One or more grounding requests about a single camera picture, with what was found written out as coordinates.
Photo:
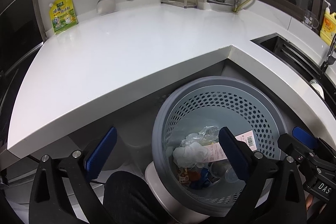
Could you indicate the pink plastic package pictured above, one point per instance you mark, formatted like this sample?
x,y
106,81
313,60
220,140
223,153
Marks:
x,y
230,145

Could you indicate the grey perforated trash bin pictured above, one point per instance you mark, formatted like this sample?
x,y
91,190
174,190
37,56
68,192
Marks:
x,y
212,101

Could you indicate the clear plastic bag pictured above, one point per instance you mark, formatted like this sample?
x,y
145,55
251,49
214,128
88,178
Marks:
x,y
208,135

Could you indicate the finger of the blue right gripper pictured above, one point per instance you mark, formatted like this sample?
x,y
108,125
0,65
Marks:
x,y
307,139

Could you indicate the red white snack wrapper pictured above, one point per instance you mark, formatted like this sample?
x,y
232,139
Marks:
x,y
186,176

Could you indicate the yellow dish soap bottle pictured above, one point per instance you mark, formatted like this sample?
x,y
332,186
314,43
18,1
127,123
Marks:
x,y
327,31

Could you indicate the yellow green seasoning pouch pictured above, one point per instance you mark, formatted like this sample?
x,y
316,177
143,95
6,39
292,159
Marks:
x,y
62,15

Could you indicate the clear plastic cup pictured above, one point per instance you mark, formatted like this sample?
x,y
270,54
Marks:
x,y
223,170

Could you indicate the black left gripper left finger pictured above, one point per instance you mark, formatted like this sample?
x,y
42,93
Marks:
x,y
99,153

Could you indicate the white bowl in sink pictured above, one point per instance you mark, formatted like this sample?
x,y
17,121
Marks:
x,y
317,87

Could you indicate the steel faucet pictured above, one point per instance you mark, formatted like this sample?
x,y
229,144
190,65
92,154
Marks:
x,y
329,59

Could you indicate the clear glass mug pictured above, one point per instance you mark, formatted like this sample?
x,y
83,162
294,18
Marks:
x,y
310,20

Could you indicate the steel spatula ladle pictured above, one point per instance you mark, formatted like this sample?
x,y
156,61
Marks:
x,y
105,6

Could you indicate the white tissue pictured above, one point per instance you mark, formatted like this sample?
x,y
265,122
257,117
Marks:
x,y
190,156

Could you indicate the black kitchen sink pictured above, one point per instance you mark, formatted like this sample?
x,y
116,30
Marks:
x,y
300,63

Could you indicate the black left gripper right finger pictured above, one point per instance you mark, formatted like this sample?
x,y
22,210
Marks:
x,y
244,165

